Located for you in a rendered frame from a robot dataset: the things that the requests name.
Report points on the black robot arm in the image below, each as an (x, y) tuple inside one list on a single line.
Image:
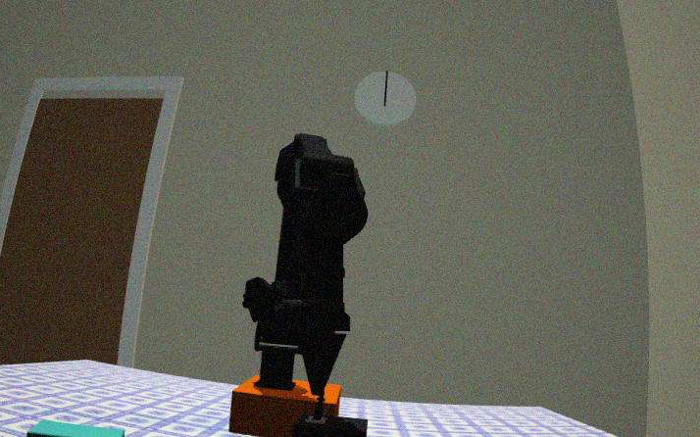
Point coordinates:
[(323, 208)]

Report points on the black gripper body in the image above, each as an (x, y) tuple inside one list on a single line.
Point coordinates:
[(320, 308)]

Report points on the flat teal rectangular slab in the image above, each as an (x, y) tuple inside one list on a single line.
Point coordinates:
[(46, 428)]

